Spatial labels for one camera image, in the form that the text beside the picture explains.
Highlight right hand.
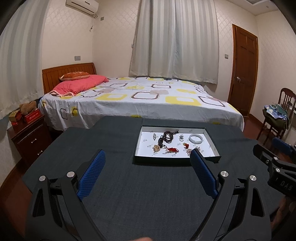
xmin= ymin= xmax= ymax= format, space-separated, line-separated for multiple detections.
xmin=271 ymin=196 xmax=295 ymax=240

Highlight wooden headboard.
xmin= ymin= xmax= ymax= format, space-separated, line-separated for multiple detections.
xmin=42 ymin=62 xmax=97 ymax=95

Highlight dark grey table cloth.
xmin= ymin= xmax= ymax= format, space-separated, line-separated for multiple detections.
xmin=21 ymin=115 xmax=292 ymax=241

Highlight brown wooden door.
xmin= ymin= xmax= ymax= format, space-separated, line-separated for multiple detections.
xmin=228 ymin=25 xmax=258 ymax=116

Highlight red knot ornament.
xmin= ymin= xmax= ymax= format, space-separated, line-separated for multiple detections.
xmin=183 ymin=143 xmax=189 ymax=149

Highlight dark red bead necklace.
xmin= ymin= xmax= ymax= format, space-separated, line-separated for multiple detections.
xmin=163 ymin=130 xmax=180 ymax=144

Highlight red gift box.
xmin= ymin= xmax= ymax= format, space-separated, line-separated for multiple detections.
xmin=24 ymin=108 xmax=42 ymax=124

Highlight white curtains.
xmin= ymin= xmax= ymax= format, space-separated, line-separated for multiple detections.
xmin=129 ymin=1 xmax=219 ymax=84

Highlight red cord gold lock pendant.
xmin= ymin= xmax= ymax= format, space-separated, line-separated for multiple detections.
xmin=164 ymin=147 xmax=179 ymax=154

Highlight green jewelry tray box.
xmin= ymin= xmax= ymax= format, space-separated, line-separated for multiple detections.
xmin=133 ymin=126 xmax=221 ymax=167

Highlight white air conditioner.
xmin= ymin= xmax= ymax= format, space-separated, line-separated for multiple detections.
xmin=65 ymin=0 xmax=99 ymax=15

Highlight brown teddy bear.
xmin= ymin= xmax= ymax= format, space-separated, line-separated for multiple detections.
xmin=19 ymin=101 xmax=37 ymax=115

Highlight rose gold small brooch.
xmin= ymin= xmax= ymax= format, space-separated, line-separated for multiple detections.
xmin=152 ymin=145 xmax=161 ymax=153

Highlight pink pillow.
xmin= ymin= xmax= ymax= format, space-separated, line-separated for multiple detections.
xmin=49 ymin=75 xmax=109 ymax=97

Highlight white jade bangle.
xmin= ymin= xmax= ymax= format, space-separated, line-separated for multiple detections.
xmin=189 ymin=133 xmax=203 ymax=145

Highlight dark wooden nightstand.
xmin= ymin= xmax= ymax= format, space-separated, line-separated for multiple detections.
xmin=7 ymin=115 xmax=62 ymax=168

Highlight gold pearl brooch cluster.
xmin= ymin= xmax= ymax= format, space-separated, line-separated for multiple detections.
xmin=195 ymin=146 xmax=203 ymax=153

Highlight bed with patterned sheet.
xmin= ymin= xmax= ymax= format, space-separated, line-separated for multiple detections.
xmin=39 ymin=77 xmax=244 ymax=131

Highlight wooden chair with clothes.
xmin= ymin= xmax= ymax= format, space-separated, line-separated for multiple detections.
xmin=256 ymin=88 xmax=295 ymax=145

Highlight orange patterned cushion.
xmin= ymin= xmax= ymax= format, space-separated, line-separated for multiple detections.
xmin=59 ymin=71 xmax=90 ymax=81

